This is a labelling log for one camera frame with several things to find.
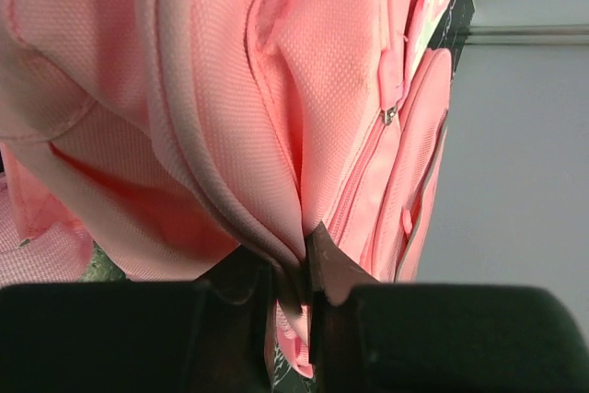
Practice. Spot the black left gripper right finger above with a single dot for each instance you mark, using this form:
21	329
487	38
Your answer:
367	336

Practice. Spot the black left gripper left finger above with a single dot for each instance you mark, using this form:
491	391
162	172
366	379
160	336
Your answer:
209	335

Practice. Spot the pink school backpack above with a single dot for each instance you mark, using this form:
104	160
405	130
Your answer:
170	131

